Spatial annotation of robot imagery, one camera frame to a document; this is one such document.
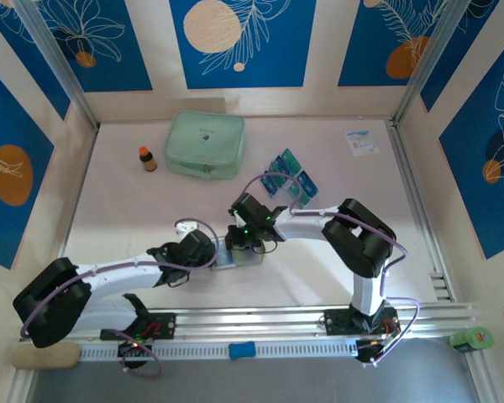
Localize blue clip on rail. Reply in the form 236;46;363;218
228;342;257;361

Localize white blue sachet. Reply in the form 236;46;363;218
345;129;381;157

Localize beige foam block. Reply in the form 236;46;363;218
11;342;81;370

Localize white slotted cable duct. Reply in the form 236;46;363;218
78;338;360;362

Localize blue floral wall panel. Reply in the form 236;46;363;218
0;58;55;270
169;0;318;90
0;0;71;122
37;0;154;93
438;39;504;260
419;0;504;113
338;0;461;88

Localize aluminium corner post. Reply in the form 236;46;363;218
392;0;476;123
13;0;101;130

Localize brown bottle orange cap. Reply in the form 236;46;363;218
138;146;159;173

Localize black electronics board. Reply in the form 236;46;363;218
355;322;402;364
117;338;153;359

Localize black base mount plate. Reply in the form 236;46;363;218
99;312;176;341
323;308;400;337

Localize aluminium front rail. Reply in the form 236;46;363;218
18;301;479;343

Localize blue packets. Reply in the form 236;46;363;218
260;146;321;210

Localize mint green zip pouch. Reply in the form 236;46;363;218
163;110;247;181

